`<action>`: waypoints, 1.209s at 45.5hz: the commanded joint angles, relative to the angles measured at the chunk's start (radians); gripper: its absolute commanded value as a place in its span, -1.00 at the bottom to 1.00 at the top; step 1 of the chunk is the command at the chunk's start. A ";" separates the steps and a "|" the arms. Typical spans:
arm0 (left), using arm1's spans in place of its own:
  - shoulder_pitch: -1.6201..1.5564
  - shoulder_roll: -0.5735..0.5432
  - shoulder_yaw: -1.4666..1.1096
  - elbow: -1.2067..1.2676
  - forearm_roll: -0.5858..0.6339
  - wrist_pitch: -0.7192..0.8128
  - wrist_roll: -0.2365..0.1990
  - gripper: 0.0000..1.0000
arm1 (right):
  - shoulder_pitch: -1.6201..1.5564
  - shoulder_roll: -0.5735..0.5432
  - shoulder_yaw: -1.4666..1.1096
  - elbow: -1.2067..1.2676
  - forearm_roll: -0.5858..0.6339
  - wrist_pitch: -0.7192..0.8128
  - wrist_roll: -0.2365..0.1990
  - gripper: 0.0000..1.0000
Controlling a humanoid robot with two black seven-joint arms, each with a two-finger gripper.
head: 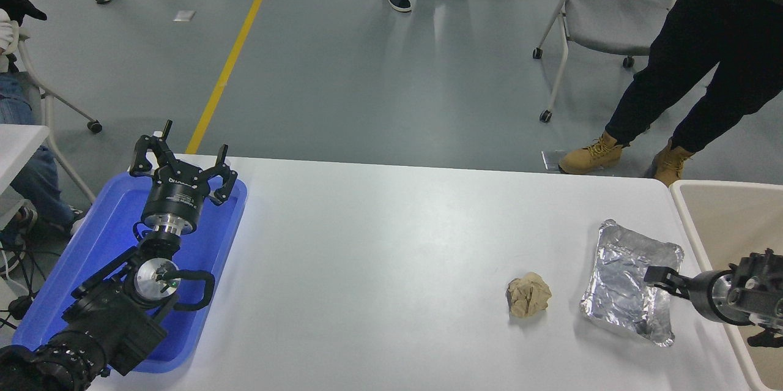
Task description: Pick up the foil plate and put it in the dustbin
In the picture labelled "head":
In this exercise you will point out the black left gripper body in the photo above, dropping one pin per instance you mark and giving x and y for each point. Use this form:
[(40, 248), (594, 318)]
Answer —
[(174, 198)]

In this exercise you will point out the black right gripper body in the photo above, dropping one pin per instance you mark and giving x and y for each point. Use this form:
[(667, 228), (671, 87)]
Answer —
[(705, 296)]

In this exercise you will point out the silver foil tray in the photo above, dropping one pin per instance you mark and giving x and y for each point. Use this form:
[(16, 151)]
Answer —
[(618, 278)]

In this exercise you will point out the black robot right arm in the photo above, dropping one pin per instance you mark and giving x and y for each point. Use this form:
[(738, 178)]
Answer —
[(758, 293)]

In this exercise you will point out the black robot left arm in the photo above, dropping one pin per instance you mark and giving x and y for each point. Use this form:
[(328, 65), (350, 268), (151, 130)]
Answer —
[(116, 323)]

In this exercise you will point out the large pale bin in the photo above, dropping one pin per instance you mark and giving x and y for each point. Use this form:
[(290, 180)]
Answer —
[(722, 226)]

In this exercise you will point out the blue plastic tray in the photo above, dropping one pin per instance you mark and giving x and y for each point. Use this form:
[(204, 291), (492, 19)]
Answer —
[(110, 232)]

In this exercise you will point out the white-framed chair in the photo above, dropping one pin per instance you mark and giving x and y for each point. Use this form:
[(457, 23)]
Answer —
[(49, 109)]

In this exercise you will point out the crumpled tan paper ball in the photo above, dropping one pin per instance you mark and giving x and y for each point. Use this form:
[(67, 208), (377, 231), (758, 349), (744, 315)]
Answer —
[(529, 296)]

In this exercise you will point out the white side table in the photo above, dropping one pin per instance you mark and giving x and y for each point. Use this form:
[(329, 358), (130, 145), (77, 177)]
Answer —
[(15, 146)]

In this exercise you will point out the grey floor sheet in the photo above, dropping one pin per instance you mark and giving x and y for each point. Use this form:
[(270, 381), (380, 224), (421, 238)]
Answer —
[(550, 160)]

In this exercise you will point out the grey office chair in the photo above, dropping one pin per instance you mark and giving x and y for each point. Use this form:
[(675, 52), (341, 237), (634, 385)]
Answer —
[(605, 18)]

